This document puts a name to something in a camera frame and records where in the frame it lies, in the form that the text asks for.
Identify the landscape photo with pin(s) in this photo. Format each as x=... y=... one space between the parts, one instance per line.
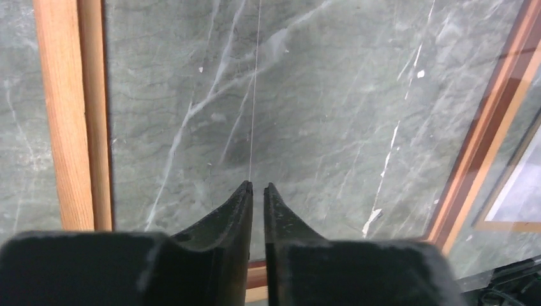
x=514 y=203

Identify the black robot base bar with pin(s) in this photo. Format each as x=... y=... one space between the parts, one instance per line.
x=514 y=284

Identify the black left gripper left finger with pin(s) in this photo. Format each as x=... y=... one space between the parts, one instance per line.
x=205 y=264

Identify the wooden picture frame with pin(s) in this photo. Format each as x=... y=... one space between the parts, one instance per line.
x=149 y=109

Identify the clear acrylic sheet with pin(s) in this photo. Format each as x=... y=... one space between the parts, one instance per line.
x=394 y=119

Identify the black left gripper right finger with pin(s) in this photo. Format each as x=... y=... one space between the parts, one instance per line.
x=305 y=268

